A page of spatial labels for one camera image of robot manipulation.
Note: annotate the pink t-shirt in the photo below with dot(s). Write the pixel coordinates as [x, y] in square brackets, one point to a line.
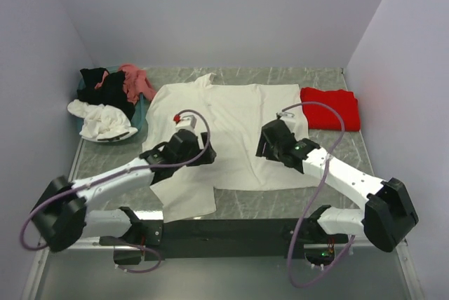
[136, 83]

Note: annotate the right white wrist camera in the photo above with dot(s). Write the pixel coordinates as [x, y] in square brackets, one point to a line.
[286, 117]

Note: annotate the cream white t-shirt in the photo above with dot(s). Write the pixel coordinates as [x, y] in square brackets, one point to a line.
[235, 115]

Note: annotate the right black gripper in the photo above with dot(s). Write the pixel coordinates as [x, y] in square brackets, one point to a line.
[266, 154]

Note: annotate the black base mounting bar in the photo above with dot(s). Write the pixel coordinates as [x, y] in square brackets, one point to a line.
[215, 238]

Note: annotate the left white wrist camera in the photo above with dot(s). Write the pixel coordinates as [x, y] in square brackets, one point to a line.
[187, 123]

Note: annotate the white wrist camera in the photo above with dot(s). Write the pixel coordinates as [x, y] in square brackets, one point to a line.
[286, 117]
[187, 123]

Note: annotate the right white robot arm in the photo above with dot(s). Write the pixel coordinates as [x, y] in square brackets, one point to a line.
[385, 214]

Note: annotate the teal plastic basket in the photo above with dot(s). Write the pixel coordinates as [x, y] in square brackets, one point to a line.
[140, 117]

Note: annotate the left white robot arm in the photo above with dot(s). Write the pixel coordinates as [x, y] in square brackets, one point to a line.
[66, 211]

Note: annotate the white t-shirt black trim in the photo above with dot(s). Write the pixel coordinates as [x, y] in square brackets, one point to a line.
[101, 123]

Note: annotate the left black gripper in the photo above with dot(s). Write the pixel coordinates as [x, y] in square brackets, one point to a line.
[208, 157]

